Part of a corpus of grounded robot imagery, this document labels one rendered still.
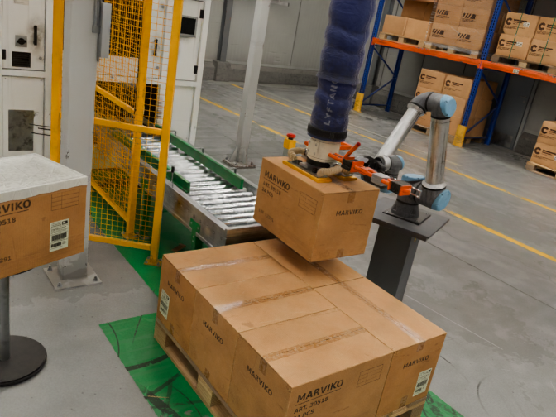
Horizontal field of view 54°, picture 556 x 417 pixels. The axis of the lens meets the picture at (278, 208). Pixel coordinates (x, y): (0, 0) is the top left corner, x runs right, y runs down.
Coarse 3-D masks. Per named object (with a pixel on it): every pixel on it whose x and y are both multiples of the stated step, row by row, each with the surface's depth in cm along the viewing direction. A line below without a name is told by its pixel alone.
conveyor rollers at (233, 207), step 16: (144, 144) 497; (160, 144) 506; (176, 160) 463; (192, 160) 471; (192, 176) 433; (208, 176) 442; (192, 192) 397; (208, 192) 404; (224, 192) 412; (240, 192) 421; (208, 208) 375; (224, 208) 383; (240, 208) 382; (240, 224) 362
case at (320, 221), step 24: (264, 168) 321; (288, 168) 308; (264, 192) 323; (288, 192) 303; (312, 192) 285; (336, 192) 282; (360, 192) 292; (264, 216) 324; (288, 216) 304; (312, 216) 287; (336, 216) 288; (360, 216) 299; (288, 240) 306; (312, 240) 288; (336, 240) 296; (360, 240) 307
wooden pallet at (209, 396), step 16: (160, 320) 310; (160, 336) 310; (176, 352) 304; (192, 368) 294; (192, 384) 282; (208, 384) 268; (208, 400) 269; (416, 400) 281; (224, 416) 265; (384, 416) 266; (400, 416) 288; (416, 416) 288
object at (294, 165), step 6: (282, 162) 316; (288, 162) 312; (294, 162) 313; (294, 168) 307; (300, 168) 305; (306, 174) 299; (312, 174) 297; (318, 180) 291; (324, 180) 294; (330, 180) 296
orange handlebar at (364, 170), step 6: (306, 144) 315; (342, 144) 331; (348, 144) 327; (330, 156) 299; (336, 156) 295; (342, 156) 298; (354, 168) 284; (360, 168) 281; (366, 168) 281; (366, 174) 278; (384, 180) 268; (408, 192) 259
